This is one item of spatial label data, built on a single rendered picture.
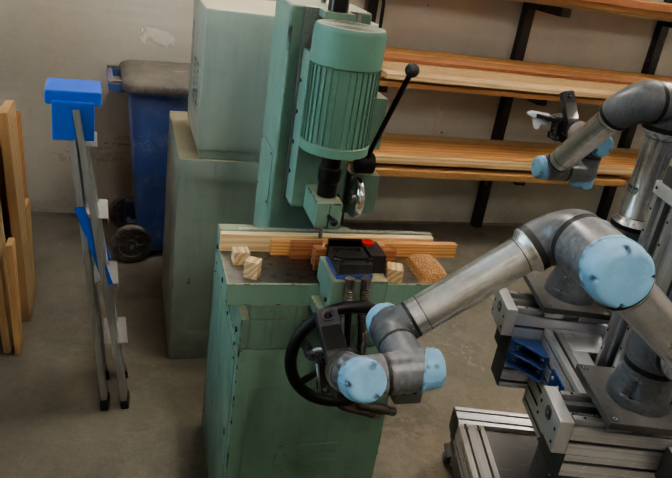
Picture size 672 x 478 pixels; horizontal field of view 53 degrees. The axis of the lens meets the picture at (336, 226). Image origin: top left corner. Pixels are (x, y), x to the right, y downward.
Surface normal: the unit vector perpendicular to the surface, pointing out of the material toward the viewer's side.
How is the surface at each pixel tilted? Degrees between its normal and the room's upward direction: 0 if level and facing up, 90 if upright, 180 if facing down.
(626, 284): 85
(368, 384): 61
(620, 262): 86
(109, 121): 90
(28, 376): 0
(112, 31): 90
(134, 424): 0
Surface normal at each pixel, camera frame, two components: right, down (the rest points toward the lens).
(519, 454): 0.15, -0.91
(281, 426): 0.25, 0.42
